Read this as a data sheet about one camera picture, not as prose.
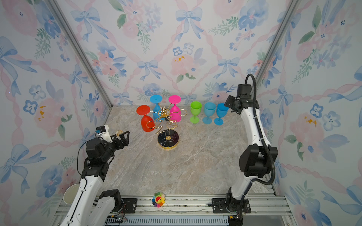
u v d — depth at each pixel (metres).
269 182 0.43
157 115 0.77
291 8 0.69
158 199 0.75
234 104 0.73
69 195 0.70
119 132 1.03
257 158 0.47
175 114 0.88
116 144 0.69
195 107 1.00
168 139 0.98
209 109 0.98
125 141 0.71
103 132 0.65
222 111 0.98
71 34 0.78
